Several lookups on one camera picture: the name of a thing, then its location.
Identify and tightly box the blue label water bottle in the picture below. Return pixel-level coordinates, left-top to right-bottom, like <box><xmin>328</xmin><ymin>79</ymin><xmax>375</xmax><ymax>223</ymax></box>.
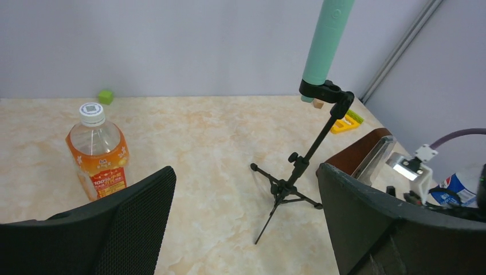
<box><xmin>431</xmin><ymin>164</ymin><xmax>484</xmax><ymax>208</ymax></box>

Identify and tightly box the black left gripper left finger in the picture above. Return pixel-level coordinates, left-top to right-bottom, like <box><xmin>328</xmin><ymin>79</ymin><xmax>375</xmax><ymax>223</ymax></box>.
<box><xmin>1</xmin><ymin>166</ymin><xmax>177</xmax><ymax>274</ymax></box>

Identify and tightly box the wooden block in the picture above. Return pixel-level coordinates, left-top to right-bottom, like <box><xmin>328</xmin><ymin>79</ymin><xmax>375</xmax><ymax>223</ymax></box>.
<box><xmin>312</xmin><ymin>99</ymin><xmax>324</xmax><ymax>109</ymax></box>

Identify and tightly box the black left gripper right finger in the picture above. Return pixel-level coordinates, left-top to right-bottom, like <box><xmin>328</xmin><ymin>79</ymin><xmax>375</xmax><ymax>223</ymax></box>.
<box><xmin>316</xmin><ymin>163</ymin><xmax>485</xmax><ymax>274</ymax></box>

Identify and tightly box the brown wooden metronome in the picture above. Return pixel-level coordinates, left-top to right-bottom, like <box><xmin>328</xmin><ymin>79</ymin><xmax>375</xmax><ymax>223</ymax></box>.
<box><xmin>325</xmin><ymin>128</ymin><xmax>397</xmax><ymax>186</ymax></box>

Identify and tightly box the green lego brick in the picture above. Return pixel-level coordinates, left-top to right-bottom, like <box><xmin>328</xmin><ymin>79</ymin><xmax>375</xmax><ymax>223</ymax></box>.
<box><xmin>346</xmin><ymin>109</ymin><xmax>364</xmax><ymax>124</ymax></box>

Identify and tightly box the orange tea bottle far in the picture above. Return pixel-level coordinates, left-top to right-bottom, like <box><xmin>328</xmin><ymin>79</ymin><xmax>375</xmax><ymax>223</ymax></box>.
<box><xmin>65</xmin><ymin>103</ymin><xmax>134</xmax><ymax>202</ymax></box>

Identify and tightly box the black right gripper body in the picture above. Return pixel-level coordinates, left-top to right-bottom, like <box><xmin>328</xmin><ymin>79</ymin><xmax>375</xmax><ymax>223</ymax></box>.
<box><xmin>403</xmin><ymin>165</ymin><xmax>485</xmax><ymax>222</ymax></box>

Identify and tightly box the green cube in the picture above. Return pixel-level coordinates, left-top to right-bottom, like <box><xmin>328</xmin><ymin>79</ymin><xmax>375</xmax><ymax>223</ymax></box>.
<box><xmin>97</xmin><ymin>89</ymin><xmax>114</xmax><ymax>105</ymax></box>

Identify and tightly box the black mini tripod stand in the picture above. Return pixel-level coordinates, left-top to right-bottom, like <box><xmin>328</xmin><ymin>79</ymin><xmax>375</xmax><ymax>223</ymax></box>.
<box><xmin>250</xmin><ymin>80</ymin><xmax>355</xmax><ymax>244</ymax></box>

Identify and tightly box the yellow triangle toy block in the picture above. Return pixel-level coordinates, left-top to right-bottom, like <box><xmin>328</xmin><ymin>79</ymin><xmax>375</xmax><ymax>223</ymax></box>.
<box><xmin>330</xmin><ymin>115</ymin><xmax>360</xmax><ymax>134</ymax></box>

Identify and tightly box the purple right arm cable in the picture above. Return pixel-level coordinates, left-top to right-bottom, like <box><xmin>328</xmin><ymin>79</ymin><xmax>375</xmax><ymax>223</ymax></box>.
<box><xmin>430</xmin><ymin>128</ymin><xmax>486</xmax><ymax>151</ymax></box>

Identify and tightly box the mint green cylinder handle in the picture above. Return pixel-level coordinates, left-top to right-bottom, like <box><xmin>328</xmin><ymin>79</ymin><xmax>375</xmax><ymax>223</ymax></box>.
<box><xmin>299</xmin><ymin>1</ymin><xmax>354</xmax><ymax>103</ymax></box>

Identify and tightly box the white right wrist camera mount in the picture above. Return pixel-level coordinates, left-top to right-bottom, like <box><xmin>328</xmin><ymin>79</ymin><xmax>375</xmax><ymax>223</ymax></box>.
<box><xmin>386</xmin><ymin>144</ymin><xmax>438</xmax><ymax>205</ymax></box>

